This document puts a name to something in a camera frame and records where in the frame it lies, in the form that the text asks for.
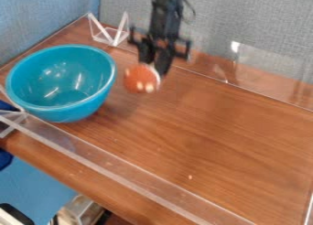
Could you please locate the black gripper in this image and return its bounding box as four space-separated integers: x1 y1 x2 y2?
127 27 192 77

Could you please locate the clear acrylic back barrier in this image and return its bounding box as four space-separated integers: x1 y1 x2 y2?
117 17 313 113

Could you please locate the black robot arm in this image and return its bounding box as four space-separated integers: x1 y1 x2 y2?
128 0 192 78

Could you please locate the dark blue object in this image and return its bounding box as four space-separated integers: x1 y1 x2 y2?
0 100 18 171

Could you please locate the clear acrylic barrier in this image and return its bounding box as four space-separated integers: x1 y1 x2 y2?
2 112 254 225
117 17 313 113

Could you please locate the clear acrylic corner bracket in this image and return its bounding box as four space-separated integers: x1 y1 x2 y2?
87 13 129 47

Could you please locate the metal box under table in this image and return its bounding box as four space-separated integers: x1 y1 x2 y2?
56 195 104 225

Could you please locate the black white object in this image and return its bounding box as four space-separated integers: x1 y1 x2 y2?
0 203 34 225

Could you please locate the brown white plush mushroom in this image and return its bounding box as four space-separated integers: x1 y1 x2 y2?
123 63 160 93

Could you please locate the clear acrylic front barrier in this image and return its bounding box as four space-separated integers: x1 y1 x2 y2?
2 112 254 225

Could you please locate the clear acrylic left bracket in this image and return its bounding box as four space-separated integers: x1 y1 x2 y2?
0 84 28 139

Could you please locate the blue bowl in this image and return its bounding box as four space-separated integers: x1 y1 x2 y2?
5 44 117 123

